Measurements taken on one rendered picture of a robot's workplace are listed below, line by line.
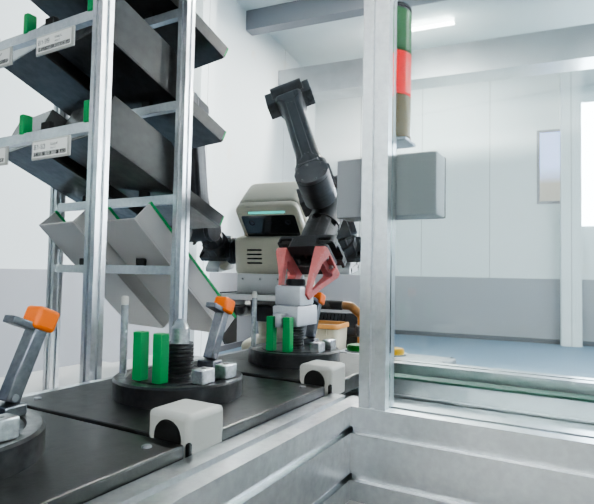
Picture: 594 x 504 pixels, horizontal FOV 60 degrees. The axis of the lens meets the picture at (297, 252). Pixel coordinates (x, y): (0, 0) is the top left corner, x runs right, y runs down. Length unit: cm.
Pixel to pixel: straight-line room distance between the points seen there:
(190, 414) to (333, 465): 19
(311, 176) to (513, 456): 49
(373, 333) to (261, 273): 105
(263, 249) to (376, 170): 103
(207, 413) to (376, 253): 25
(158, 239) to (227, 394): 40
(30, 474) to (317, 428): 25
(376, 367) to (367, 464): 10
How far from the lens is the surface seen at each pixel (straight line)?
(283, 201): 150
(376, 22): 63
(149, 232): 87
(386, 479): 59
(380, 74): 60
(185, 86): 92
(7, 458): 40
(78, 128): 81
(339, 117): 1075
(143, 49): 92
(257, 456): 43
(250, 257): 160
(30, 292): 487
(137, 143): 87
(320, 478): 54
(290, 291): 77
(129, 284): 103
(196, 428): 44
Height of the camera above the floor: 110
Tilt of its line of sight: 2 degrees up
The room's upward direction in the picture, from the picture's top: 1 degrees clockwise
